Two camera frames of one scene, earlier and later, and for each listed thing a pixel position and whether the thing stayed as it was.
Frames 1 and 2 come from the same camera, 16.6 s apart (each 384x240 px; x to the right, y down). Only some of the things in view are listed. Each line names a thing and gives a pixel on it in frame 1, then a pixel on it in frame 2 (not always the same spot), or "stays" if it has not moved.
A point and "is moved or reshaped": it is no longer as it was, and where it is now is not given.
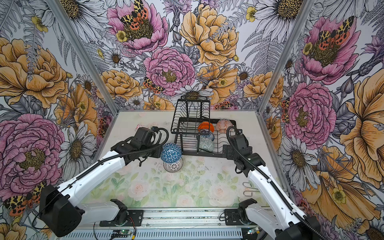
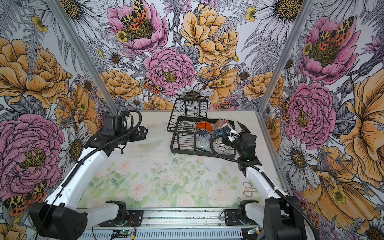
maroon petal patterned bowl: (173, 167) to (219, 143)
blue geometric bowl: (171, 152) to (223, 131)
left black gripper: (156, 154) to (142, 134)
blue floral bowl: (207, 135) stays
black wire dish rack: (197, 134) stays
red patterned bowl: (222, 125) stays
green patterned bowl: (207, 144) is moved or reshaped
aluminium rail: (176, 217) stays
